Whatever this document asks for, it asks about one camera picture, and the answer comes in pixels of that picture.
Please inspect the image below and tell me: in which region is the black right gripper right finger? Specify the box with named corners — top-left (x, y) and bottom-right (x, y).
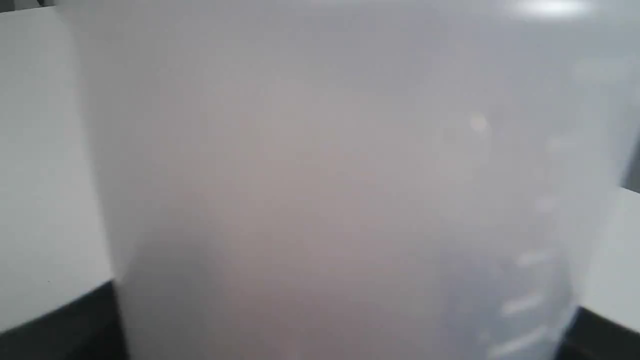
top-left (562, 307), bottom-right (640, 360)

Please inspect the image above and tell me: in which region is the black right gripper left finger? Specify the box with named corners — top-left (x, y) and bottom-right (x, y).
top-left (0, 281), bottom-right (130, 360)

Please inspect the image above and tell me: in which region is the translucent squeeze bottle amber liquid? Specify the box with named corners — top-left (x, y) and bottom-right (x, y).
top-left (56, 0), bottom-right (639, 360)

